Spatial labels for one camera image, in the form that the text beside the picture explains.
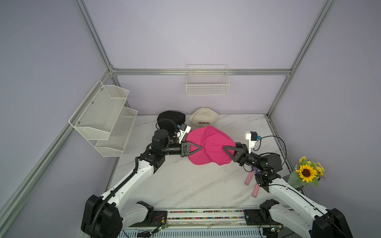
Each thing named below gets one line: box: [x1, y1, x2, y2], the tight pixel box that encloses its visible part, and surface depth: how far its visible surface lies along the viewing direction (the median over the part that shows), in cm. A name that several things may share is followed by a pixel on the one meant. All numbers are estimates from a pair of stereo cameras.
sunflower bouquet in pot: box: [287, 156, 326, 190], surface depth 65 cm
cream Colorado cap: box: [187, 107, 219, 128], surface depth 110 cm
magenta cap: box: [186, 125, 237, 166], surface depth 68 cm
